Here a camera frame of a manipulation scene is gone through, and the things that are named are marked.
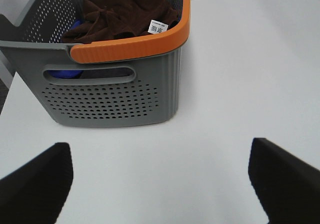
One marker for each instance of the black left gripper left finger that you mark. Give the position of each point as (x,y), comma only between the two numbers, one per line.
(36,192)

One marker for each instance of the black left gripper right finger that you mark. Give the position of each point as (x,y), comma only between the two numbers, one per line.
(286,186)

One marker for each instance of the brown towel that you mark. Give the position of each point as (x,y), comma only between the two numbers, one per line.
(119,19)

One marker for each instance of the blue towel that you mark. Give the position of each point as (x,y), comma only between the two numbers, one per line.
(67,74)

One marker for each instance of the grey orange-rimmed laundry basket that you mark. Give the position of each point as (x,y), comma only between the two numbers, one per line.
(126,82)

